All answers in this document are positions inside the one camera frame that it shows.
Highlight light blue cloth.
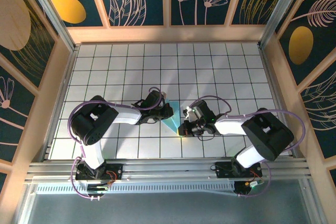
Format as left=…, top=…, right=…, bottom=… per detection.
left=160, top=99, right=183, bottom=134

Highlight grey metal sheet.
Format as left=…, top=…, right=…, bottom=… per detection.
left=22, top=191, right=320, bottom=224

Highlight navy panel golden oval feathers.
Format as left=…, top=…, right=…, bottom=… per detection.
left=275, top=0, right=336, bottom=86

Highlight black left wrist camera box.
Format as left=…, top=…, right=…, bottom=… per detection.
left=145, top=90, right=167, bottom=109

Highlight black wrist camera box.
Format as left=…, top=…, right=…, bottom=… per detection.
left=183, top=100, right=216, bottom=124
left=145, top=90, right=167, bottom=109

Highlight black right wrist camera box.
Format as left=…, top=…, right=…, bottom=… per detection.
left=183, top=100, right=216, bottom=124

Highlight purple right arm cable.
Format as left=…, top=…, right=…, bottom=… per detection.
left=188, top=95, right=307, bottom=198

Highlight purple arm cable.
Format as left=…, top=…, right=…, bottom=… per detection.
left=188, top=95, right=307, bottom=198
left=67, top=86, right=165, bottom=201

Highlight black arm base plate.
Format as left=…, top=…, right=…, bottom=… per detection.
left=214, top=161, right=264, bottom=179
left=74, top=163, right=124, bottom=182

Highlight long aluminium base rail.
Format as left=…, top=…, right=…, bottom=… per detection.
left=25, top=156, right=316, bottom=186

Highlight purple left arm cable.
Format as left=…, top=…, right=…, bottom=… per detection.
left=67, top=86, right=165, bottom=201

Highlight white slotted cable duct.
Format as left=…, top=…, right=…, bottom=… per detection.
left=35, top=181, right=237, bottom=196

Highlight orange wire loop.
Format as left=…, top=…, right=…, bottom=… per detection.
left=248, top=169, right=264, bottom=183
left=104, top=170, right=118, bottom=187

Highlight aluminium table side rail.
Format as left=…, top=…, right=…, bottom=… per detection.
left=258, top=45, right=301, bottom=158
left=41, top=45, right=80, bottom=162

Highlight navy wall panel white leaves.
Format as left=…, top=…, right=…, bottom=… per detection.
left=300, top=70, right=336, bottom=159

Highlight aluminium corner post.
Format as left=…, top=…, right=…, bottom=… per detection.
left=22, top=0, right=79, bottom=53
left=258, top=0, right=308, bottom=49

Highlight navy wall panel white flower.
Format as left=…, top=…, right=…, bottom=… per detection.
left=0, top=66, right=37, bottom=162

